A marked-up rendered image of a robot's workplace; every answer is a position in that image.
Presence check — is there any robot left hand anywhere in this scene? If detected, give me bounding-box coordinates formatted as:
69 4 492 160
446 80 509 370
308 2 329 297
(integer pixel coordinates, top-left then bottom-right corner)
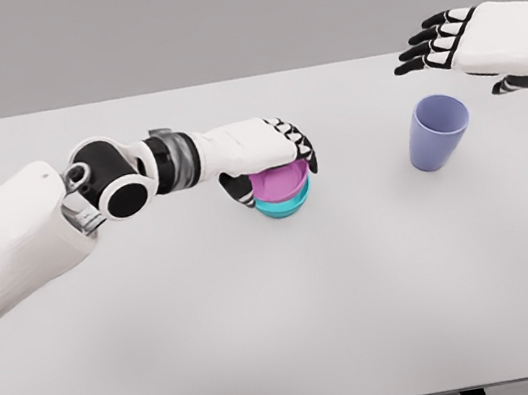
208 108 325 215

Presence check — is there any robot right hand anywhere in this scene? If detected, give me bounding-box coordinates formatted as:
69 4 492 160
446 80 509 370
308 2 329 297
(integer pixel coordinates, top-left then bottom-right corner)
384 0 528 112

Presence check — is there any pink bowl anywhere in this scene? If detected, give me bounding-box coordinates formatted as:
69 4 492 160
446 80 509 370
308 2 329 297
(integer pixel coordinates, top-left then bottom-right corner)
246 157 316 207

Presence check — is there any teal bowl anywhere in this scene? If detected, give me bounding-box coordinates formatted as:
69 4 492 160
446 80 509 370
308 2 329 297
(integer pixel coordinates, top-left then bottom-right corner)
251 174 319 224

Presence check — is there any lavender cup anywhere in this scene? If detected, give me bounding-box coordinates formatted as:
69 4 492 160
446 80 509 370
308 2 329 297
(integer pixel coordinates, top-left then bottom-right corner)
400 90 479 178

